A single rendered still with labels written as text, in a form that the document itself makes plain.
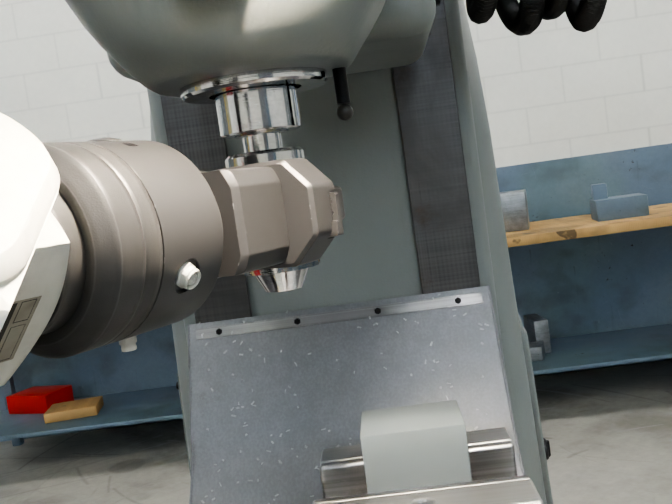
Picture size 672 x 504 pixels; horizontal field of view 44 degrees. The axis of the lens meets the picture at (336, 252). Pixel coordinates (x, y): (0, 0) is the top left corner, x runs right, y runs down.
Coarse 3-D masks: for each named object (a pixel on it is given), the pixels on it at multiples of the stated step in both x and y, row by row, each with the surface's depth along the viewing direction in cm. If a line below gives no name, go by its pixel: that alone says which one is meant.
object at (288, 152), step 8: (248, 152) 46; (256, 152) 46; (264, 152) 46; (272, 152) 46; (280, 152) 46; (288, 152) 47; (296, 152) 47; (304, 152) 48; (232, 160) 47; (240, 160) 46; (248, 160) 46; (256, 160) 46; (264, 160) 46; (272, 160) 46
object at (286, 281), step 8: (288, 272) 47; (296, 272) 48; (304, 272) 48; (264, 280) 48; (272, 280) 48; (280, 280) 48; (288, 280) 48; (296, 280) 48; (304, 280) 49; (264, 288) 49; (272, 288) 48; (280, 288) 48; (288, 288) 48; (296, 288) 48
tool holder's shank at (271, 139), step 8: (240, 136) 47; (248, 136) 48; (256, 136) 47; (264, 136) 47; (272, 136) 47; (280, 136) 48; (248, 144) 48; (256, 144) 47; (264, 144) 47; (272, 144) 47; (280, 144) 48
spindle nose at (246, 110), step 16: (224, 96) 46; (240, 96) 46; (256, 96) 46; (272, 96) 46; (288, 96) 47; (224, 112) 47; (240, 112) 46; (256, 112) 46; (272, 112) 46; (288, 112) 47; (224, 128) 47; (240, 128) 46; (256, 128) 46; (272, 128) 46; (288, 128) 48
